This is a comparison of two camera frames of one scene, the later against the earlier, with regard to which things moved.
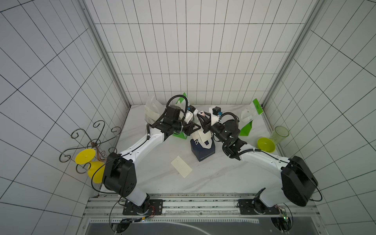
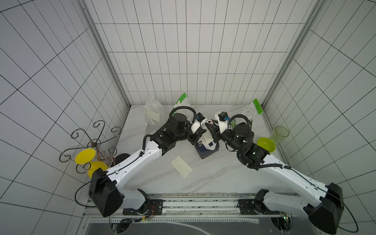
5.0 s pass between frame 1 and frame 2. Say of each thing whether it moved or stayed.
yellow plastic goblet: stayed
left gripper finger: moved
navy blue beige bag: moved
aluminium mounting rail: stayed
